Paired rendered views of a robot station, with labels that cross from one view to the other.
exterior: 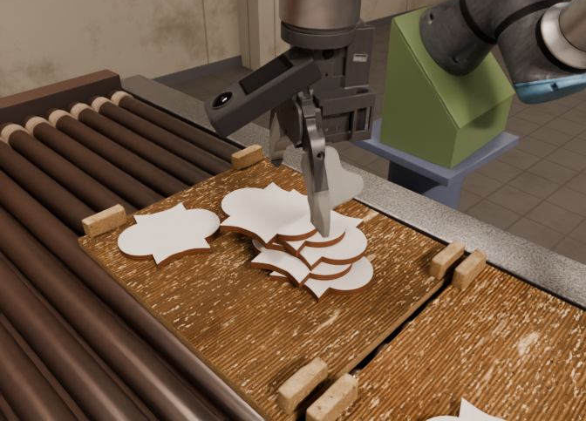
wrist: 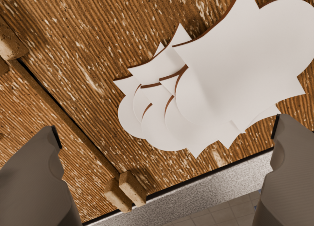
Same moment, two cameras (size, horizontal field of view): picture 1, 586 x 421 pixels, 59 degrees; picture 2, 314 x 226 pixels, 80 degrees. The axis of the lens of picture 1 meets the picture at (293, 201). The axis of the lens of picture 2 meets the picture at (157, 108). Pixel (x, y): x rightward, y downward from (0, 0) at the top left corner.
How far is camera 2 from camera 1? 0.53 m
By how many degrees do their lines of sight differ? 52
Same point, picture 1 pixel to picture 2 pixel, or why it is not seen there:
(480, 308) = (87, 182)
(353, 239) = (168, 140)
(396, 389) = (12, 105)
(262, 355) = (52, 1)
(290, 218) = (211, 93)
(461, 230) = (181, 202)
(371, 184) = not seen: hidden behind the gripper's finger
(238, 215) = (253, 22)
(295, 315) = (103, 52)
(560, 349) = not seen: hidden behind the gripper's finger
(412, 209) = (220, 186)
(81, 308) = not seen: outside the picture
